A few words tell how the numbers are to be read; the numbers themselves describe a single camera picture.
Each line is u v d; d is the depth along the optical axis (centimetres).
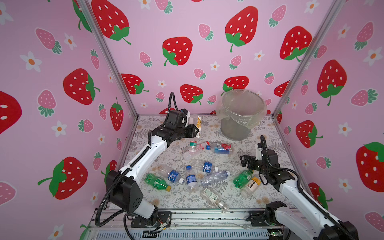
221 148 95
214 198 76
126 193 50
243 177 87
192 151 78
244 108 109
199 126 80
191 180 82
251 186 80
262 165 69
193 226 73
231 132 107
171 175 84
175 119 60
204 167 86
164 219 73
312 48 82
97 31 75
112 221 75
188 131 70
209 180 87
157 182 81
